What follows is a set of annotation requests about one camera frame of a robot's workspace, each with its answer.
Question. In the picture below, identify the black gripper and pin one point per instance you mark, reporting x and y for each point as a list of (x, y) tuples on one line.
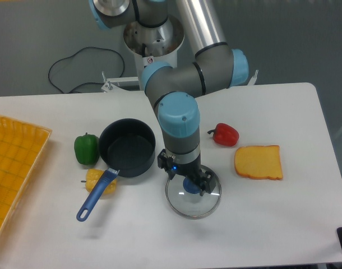
[(199, 175)]

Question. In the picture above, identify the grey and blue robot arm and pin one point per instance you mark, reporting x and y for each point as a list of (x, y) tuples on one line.
[(197, 64)]

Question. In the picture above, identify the toast bread slice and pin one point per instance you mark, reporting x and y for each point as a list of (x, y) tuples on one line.
[(258, 162)]

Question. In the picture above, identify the glass pot lid blue knob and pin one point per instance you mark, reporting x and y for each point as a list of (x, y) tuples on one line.
[(185, 200)]

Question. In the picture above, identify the red bell pepper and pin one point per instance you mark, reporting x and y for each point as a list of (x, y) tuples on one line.
[(225, 135)]

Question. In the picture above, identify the yellow bell pepper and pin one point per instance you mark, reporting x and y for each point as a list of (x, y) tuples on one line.
[(93, 176)]

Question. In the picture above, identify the green bell pepper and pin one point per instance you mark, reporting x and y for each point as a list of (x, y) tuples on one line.
[(86, 149)]

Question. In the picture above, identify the yellow woven basket tray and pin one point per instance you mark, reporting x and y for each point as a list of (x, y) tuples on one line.
[(21, 147)]

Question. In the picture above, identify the dark pot with blue handle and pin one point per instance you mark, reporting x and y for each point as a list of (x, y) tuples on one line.
[(127, 146)]

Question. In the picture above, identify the white table mounting bracket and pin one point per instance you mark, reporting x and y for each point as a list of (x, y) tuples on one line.
[(124, 83)]

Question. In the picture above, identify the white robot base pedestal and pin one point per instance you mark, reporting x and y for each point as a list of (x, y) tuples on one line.
[(149, 45)]

